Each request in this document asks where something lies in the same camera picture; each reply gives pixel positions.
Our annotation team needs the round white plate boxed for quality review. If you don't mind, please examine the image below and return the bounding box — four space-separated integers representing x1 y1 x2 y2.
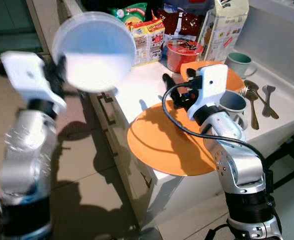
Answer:
52 11 136 94

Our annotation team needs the red instant noodle bowl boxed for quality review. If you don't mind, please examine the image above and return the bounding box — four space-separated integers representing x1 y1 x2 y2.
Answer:
165 38 204 74

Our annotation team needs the round orange placemat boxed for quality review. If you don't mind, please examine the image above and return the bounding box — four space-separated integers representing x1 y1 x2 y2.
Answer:
180 60 245 94
126 99 222 177

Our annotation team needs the yellow noodle packet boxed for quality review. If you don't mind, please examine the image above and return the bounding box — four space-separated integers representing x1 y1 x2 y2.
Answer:
129 18 166 66

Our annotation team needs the grey mug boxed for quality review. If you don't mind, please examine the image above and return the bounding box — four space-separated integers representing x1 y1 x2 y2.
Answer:
219 90 250 131

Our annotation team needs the green mug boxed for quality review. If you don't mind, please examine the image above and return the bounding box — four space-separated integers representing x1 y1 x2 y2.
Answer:
225 52 258 79

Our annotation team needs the dark red snack bag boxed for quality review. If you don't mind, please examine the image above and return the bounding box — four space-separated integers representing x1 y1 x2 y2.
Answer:
154 7 205 44

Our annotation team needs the white printed carton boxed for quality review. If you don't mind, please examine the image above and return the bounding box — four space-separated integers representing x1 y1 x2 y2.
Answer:
199 0 250 62

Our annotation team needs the long metal spoon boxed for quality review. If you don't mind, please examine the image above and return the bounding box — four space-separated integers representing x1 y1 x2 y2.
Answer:
244 79 280 120

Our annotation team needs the green snack bag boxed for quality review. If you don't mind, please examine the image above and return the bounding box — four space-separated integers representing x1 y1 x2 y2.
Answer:
109 3 149 26

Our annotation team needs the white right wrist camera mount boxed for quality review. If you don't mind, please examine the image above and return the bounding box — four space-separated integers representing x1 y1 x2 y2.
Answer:
186 63 229 121

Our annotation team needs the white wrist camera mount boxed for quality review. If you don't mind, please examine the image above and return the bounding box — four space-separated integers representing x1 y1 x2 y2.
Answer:
186 63 229 121
0 50 67 115

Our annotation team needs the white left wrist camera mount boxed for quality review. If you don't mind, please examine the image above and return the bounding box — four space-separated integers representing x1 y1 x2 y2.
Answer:
0 50 67 115

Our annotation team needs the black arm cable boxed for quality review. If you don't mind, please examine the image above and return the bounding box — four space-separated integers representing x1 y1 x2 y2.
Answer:
161 82 268 177

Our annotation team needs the dark cabinet drawer handle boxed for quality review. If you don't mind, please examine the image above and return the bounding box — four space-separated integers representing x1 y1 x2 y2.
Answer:
97 92 115 126

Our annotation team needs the silver wide-handled fork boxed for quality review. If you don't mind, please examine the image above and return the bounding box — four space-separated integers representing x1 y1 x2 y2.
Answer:
261 84 277 119

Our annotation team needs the black metal chair frame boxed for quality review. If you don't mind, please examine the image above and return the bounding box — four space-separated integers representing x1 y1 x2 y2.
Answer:
266 125 294 177

